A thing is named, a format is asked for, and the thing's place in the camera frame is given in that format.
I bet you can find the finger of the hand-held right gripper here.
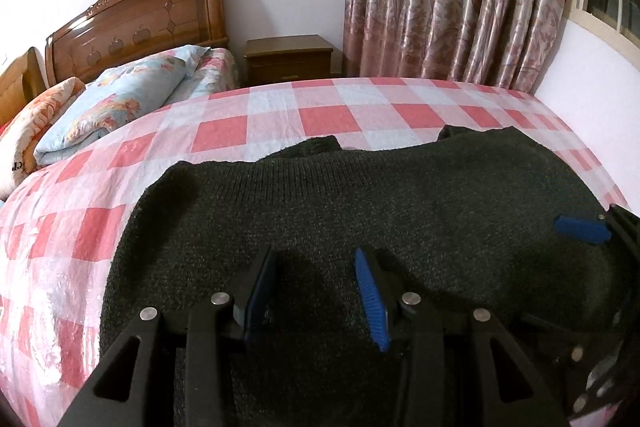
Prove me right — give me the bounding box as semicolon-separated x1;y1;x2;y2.
519;313;587;361
554;204;640;249

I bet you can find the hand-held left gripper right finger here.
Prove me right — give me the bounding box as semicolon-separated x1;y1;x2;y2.
353;246;571;427

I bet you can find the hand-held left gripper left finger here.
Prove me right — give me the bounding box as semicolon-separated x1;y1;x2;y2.
57;247;278;427

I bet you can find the dark striped knit sweater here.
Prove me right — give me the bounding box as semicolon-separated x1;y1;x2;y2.
98;124;640;427

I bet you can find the pink checkered bed sheet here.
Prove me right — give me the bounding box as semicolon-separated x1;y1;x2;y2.
0;47;632;427

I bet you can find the blue floral pillow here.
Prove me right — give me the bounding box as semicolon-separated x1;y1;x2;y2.
34;45;212;166

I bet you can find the wooden nightstand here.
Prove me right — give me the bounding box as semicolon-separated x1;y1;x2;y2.
243;34;335;86

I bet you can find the orange floral pillow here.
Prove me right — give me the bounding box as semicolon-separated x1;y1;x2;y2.
0;77;87;201

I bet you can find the large wooden headboard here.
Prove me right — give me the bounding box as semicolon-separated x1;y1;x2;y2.
44;0;230;88

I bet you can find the small wooden headboard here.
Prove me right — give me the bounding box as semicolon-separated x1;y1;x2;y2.
0;47;47;128

